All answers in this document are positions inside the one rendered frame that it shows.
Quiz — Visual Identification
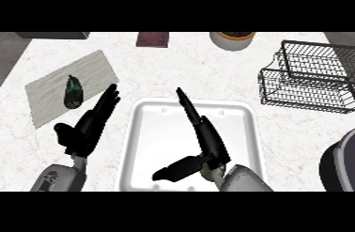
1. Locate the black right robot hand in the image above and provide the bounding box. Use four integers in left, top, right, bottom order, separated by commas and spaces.
150, 86, 233, 183

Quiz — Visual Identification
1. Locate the black wire tiered basket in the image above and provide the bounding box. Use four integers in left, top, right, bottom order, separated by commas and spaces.
257, 39, 355, 115

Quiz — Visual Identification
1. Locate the dark grey appliance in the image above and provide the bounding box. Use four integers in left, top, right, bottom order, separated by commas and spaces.
318, 128, 355, 193

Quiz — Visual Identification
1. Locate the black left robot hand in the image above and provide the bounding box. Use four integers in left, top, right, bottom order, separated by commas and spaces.
53, 83, 122, 159

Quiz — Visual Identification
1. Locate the pale wooden cutting board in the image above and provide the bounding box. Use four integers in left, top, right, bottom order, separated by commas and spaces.
23, 49, 121, 131

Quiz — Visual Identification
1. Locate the white plastic tray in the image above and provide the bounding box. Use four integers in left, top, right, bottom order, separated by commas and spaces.
116, 97, 267, 193

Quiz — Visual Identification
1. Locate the maroon box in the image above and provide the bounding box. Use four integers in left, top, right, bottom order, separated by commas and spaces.
134, 32, 170, 49

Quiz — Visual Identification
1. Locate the dark grey block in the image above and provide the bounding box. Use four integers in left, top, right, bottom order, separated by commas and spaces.
13, 32, 91, 40

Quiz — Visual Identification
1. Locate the white pot with orange rim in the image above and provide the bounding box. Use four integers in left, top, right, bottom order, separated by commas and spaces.
208, 32, 255, 52

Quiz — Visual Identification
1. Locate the dark green squash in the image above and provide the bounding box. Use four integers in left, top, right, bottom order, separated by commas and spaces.
62, 74, 84, 110

